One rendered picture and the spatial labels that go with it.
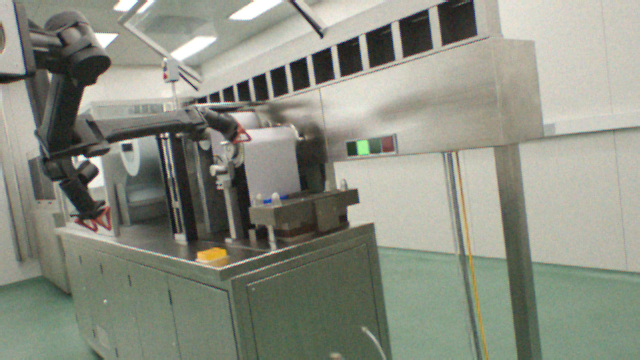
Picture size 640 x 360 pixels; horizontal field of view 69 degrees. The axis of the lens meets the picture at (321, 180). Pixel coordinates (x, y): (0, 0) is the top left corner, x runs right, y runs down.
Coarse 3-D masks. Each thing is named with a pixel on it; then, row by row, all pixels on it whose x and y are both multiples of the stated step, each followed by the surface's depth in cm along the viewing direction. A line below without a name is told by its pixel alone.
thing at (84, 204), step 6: (84, 192) 144; (78, 198) 142; (84, 198) 143; (90, 198) 146; (72, 204) 144; (78, 204) 143; (84, 204) 144; (90, 204) 145; (96, 204) 147; (102, 204) 147; (78, 210) 145; (84, 210) 144; (90, 210) 144; (96, 210) 144; (72, 216) 147
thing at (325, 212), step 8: (320, 200) 167; (328, 200) 169; (312, 208) 167; (320, 208) 167; (328, 208) 169; (336, 208) 171; (320, 216) 166; (328, 216) 169; (336, 216) 171; (320, 224) 166; (328, 224) 169; (336, 224) 171
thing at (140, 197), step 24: (120, 144) 244; (144, 144) 252; (192, 144) 269; (120, 168) 244; (144, 168) 251; (192, 168) 269; (96, 192) 258; (120, 192) 243; (144, 192) 251; (120, 216) 243; (144, 216) 251; (168, 216) 259
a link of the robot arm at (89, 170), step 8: (64, 160) 137; (88, 160) 148; (64, 168) 137; (72, 168) 139; (80, 168) 144; (88, 168) 147; (96, 168) 149; (64, 176) 140; (72, 176) 139; (88, 176) 146
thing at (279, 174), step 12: (276, 156) 181; (288, 156) 185; (252, 168) 174; (264, 168) 178; (276, 168) 181; (288, 168) 185; (252, 180) 174; (264, 180) 178; (276, 180) 181; (288, 180) 185; (252, 192) 174; (264, 192) 177; (276, 192) 181; (288, 192) 184; (252, 204) 174
